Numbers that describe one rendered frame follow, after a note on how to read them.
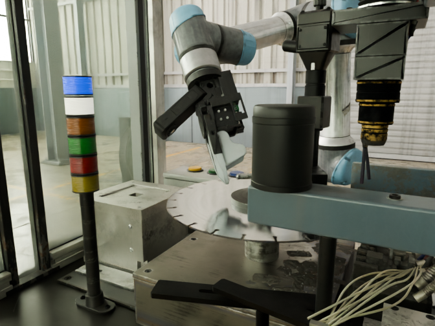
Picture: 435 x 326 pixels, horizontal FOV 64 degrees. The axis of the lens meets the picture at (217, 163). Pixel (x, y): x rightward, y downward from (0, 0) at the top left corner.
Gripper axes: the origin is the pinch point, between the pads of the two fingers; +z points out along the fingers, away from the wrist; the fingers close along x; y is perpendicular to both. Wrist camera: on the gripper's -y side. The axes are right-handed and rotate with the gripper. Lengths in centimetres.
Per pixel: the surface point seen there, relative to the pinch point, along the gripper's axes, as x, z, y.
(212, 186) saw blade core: 7.3, -0.5, -1.2
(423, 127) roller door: 439, -104, 387
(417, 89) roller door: 417, -160, 388
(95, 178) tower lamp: -2.2, -4.8, -20.8
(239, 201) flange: -4.1, 5.5, 1.3
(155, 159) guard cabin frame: 41.4, -20.6, -12.5
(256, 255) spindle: 1.0, 14.3, 2.3
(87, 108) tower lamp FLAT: -8.3, -14.6, -18.6
